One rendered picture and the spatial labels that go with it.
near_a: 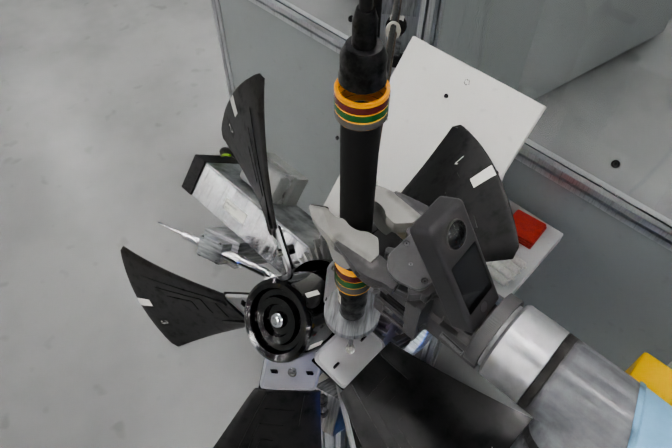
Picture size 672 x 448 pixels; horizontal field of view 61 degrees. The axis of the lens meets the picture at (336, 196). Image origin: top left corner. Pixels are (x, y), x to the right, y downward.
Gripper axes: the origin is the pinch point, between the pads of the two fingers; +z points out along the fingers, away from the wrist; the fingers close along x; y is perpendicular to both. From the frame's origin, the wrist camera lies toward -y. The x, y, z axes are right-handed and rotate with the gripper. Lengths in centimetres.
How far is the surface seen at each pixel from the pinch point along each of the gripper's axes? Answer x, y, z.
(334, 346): -1.2, 31.8, -1.1
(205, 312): -8.6, 41.6, 21.6
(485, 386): 63, 151, -12
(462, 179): 19.3, 10.6, -3.7
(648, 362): 36, 43, -36
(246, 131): 9.2, 16.3, 27.5
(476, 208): 16.2, 9.9, -7.9
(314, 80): 70, 71, 77
